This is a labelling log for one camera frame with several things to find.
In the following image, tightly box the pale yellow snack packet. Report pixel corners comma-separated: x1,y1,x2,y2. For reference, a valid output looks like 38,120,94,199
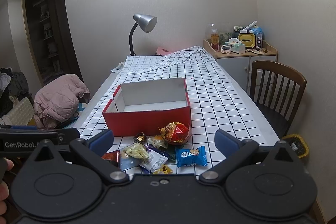
123,143,149,160

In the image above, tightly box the pink puffer jacket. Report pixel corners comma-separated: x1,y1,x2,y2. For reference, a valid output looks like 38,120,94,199
34,74,91,130

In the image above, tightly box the orange drink bottle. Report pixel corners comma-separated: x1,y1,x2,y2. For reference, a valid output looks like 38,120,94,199
210,29,220,52

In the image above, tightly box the wooden chair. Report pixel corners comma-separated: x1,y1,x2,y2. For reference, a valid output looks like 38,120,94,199
249,60,307,139

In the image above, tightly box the tissue box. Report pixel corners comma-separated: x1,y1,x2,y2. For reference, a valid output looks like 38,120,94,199
224,38,245,54

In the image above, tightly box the red yellow snack bag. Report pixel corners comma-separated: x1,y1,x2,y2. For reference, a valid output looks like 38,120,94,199
159,122,192,145

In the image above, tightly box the egg yolk pastry packet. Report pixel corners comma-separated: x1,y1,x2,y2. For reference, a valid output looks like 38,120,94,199
148,135,168,149

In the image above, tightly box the silver gooseneck desk lamp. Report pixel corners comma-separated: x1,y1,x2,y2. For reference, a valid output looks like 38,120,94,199
128,13,158,56

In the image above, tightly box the purple candy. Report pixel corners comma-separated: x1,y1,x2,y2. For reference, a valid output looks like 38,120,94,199
145,144,157,153

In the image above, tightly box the white label snack packet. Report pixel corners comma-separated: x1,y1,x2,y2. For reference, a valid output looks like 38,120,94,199
139,150,168,173

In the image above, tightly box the green snack packet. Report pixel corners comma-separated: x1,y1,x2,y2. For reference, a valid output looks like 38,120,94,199
159,144,183,162

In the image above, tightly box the blue cookie packet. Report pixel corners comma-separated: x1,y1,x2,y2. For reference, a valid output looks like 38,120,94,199
175,146,207,168

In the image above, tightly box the light blue biscuit packet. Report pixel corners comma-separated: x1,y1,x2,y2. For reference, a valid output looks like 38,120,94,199
118,148,142,171

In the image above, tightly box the wooden corner cabinet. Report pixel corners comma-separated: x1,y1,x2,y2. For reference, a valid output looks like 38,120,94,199
203,39,278,93

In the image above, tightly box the red brown triangular snack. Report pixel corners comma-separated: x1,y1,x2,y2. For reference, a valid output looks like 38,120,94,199
102,150,120,167

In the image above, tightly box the white digital timer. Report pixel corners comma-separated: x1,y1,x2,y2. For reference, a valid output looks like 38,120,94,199
221,45,231,55

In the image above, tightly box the dark bookshelf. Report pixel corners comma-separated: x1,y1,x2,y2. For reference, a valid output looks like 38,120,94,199
22,0,82,86

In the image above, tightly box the yellow woven waste basket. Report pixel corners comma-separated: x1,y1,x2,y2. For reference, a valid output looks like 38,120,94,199
281,134,309,160

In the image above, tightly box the person's left hand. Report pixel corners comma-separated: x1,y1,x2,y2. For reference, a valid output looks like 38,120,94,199
1,158,14,223

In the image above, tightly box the red cardboard box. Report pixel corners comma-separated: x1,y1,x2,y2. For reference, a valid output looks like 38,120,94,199
102,78,191,137

